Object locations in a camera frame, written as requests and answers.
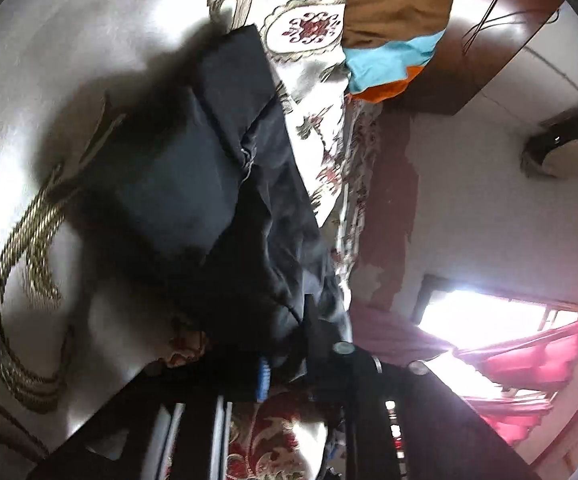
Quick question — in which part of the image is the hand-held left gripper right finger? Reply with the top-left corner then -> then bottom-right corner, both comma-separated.
304,304 -> 543,480

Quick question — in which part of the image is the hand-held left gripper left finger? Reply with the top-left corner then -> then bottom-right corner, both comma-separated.
29,355 -> 273,480

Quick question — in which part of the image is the black padded jacket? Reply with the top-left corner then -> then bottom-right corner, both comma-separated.
76,25 -> 355,391

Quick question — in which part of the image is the barred window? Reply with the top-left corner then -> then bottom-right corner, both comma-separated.
411,275 -> 578,413

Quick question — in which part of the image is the red curtain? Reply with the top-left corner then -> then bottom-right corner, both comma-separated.
349,305 -> 578,447

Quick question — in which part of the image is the floral satin bedspread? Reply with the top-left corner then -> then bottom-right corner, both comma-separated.
0,0 -> 385,480

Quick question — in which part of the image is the orange blue brown cloth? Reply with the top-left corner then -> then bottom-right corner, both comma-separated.
341,0 -> 465,104

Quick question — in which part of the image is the brown wooden cabinet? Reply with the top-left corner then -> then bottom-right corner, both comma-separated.
404,0 -> 566,117

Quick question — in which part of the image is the dark wall fixture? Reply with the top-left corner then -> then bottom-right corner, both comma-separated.
519,107 -> 578,181

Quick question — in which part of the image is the thin black cable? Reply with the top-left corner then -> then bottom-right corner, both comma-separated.
462,0 -> 561,56

